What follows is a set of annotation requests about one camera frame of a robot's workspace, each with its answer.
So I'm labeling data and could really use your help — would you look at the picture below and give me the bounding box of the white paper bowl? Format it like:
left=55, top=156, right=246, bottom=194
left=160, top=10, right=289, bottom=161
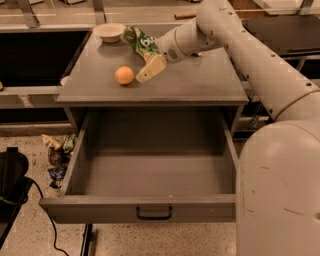
left=93, top=23, right=126, bottom=43

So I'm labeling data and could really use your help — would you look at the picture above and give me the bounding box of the open grey top drawer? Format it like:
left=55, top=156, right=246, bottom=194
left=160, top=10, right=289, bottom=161
left=40, top=110, right=237, bottom=224

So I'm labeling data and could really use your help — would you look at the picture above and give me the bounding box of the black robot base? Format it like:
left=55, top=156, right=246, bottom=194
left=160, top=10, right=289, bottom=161
left=0, top=147, right=30, bottom=248

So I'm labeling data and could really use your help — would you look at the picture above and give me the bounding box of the snack wrappers pile on floor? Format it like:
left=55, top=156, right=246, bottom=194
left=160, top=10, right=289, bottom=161
left=41, top=133, right=77, bottom=189

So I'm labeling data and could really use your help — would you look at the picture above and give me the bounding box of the green chip bag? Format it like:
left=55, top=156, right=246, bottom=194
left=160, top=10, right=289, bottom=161
left=123, top=26, right=160, bottom=63

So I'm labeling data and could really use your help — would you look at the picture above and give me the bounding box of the black cable on floor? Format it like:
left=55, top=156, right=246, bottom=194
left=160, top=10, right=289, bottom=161
left=27, top=177, right=70, bottom=256

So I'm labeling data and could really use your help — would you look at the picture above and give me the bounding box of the grey drawer cabinet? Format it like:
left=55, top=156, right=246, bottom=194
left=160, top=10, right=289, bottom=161
left=55, top=23, right=249, bottom=135

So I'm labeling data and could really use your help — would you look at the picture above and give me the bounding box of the brown wooden stick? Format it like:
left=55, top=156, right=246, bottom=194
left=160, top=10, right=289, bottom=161
left=174, top=12, right=196, bottom=20

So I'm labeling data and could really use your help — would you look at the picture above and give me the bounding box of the orange fruit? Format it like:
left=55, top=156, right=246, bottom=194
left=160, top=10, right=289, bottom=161
left=115, top=66, right=134, bottom=85

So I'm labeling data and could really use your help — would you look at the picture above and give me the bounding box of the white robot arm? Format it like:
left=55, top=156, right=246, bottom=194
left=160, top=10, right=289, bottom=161
left=137, top=0, right=320, bottom=256

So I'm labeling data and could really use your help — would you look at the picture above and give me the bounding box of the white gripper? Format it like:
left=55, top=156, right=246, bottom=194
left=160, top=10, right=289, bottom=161
left=136, top=28, right=187, bottom=83

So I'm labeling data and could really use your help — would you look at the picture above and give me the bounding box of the black drawer handle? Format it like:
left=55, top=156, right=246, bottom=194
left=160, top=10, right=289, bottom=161
left=136, top=206, right=173, bottom=221

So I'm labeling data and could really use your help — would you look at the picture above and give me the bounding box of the black tray table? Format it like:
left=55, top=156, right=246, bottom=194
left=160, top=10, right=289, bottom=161
left=242, top=15, right=320, bottom=56

